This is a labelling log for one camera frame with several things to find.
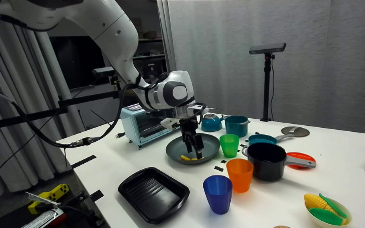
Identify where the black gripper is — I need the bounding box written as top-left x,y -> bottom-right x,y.
180,117 -> 204,160

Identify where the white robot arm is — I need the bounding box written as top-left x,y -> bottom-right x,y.
0,0 -> 205,159

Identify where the grey round plate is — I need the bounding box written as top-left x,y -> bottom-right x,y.
166,133 -> 219,165

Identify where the teal toy kettle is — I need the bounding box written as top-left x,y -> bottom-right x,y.
202,114 -> 224,132

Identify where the green plastic cup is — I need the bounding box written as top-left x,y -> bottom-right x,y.
219,135 -> 240,159

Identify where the blue plastic cup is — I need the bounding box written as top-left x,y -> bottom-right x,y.
203,175 -> 232,215

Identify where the orange plastic cup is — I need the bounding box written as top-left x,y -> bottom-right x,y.
227,159 -> 254,193

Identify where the light blue toy toaster oven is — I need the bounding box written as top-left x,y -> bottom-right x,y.
121,104 -> 174,147

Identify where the small teal frying pan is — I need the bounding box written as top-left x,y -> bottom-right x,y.
247,133 -> 294,146

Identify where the black baking tray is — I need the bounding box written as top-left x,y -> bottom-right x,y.
118,168 -> 190,225

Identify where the grey metal pot lid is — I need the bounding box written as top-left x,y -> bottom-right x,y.
281,127 -> 309,137

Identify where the bowl with toy corn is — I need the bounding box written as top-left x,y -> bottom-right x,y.
304,194 -> 351,228

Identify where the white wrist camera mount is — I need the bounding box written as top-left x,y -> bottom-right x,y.
160,103 -> 209,130

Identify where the teal pot with handles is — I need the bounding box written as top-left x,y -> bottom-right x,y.
226,116 -> 250,139

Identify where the black saucepan grey handle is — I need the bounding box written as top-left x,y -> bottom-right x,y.
243,144 -> 317,183

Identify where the black camera on stand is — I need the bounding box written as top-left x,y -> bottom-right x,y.
249,44 -> 287,122

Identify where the yellow handled tool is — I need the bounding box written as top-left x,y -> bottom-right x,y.
27,184 -> 70,216

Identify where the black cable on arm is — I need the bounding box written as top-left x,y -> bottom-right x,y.
0,74 -> 143,150

